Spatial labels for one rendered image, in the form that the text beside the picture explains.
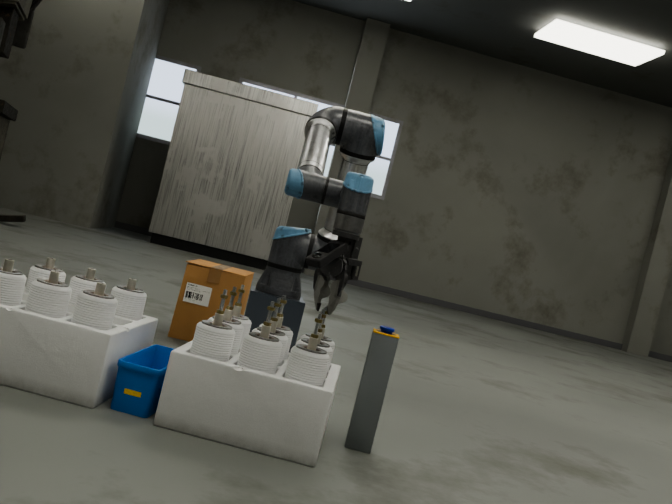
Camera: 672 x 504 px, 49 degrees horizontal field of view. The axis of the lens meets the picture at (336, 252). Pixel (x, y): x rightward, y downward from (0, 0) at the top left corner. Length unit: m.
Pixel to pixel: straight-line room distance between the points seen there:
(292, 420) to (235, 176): 6.45
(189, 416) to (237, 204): 6.37
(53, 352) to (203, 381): 0.36
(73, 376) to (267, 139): 6.43
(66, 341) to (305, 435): 0.60
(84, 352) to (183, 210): 6.32
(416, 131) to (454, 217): 1.21
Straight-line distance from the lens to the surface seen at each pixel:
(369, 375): 1.96
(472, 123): 9.83
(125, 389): 1.86
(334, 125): 2.27
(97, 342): 1.83
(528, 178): 10.00
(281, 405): 1.75
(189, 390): 1.78
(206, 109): 8.17
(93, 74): 8.34
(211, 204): 8.08
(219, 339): 1.78
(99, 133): 8.24
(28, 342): 1.89
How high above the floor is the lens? 0.52
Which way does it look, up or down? 1 degrees down
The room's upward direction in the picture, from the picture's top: 14 degrees clockwise
